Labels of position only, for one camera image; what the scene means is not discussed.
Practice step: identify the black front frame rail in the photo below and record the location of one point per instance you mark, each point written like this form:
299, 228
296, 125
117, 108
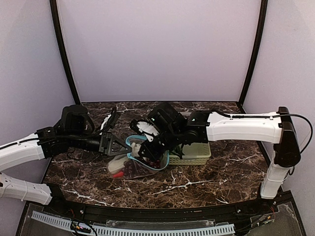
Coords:
229, 212

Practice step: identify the green toy cucumber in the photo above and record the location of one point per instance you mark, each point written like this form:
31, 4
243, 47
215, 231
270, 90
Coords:
178, 151

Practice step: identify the black frame left post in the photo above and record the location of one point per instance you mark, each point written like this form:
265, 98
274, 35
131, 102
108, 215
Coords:
62, 51

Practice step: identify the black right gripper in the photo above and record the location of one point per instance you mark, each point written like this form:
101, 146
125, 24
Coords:
154, 141

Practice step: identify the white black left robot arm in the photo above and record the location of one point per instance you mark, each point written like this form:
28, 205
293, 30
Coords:
75, 129

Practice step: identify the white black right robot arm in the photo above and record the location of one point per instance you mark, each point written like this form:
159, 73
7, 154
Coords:
166, 129

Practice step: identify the black frame right post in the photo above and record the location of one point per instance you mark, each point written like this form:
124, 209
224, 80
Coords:
255, 51

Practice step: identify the red toy chili pepper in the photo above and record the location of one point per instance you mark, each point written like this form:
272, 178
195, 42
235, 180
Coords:
118, 175

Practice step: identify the white slotted cable duct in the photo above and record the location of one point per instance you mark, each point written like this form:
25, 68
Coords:
124, 228

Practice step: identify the dark red toy grapes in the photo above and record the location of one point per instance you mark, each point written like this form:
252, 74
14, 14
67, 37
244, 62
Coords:
133, 169

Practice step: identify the green toy leafy vegetable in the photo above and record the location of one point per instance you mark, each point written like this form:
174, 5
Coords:
116, 164

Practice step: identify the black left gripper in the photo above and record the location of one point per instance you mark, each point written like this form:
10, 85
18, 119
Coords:
105, 143

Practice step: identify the pale green plastic basket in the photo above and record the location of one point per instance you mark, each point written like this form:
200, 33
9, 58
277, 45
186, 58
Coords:
196, 144

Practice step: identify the black frame post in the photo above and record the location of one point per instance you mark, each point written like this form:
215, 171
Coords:
62, 51
255, 51

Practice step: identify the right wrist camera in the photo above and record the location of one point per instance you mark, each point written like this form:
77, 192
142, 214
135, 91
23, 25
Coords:
145, 128

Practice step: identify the clear zip top bag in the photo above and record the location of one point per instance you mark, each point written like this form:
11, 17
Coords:
159, 165

